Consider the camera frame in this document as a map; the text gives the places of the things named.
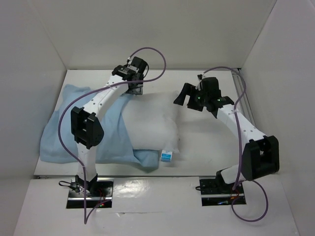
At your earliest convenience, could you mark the white pillow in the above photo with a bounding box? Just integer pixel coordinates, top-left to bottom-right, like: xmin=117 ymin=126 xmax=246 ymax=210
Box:
xmin=122 ymin=91 xmax=179 ymax=153

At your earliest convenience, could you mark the green and blue pillowcase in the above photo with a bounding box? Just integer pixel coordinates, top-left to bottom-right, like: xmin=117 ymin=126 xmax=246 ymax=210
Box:
xmin=40 ymin=85 xmax=158 ymax=168

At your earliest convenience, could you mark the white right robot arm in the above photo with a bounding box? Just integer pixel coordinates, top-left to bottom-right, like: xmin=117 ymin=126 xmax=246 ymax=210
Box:
xmin=173 ymin=77 xmax=280 ymax=193

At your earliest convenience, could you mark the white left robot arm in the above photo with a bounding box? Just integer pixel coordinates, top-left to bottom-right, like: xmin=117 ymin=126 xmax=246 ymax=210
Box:
xmin=70 ymin=57 xmax=148 ymax=196

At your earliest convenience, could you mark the blue white pillow label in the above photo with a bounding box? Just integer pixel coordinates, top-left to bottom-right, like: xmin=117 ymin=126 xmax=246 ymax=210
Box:
xmin=160 ymin=150 xmax=173 ymax=163

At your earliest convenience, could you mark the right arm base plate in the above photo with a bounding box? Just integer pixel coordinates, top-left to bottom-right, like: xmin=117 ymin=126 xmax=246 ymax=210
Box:
xmin=195 ymin=178 xmax=247 ymax=207

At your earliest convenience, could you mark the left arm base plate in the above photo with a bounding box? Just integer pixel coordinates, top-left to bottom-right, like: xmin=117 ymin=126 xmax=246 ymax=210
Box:
xmin=65 ymin=178 xmax=114 ymax=209

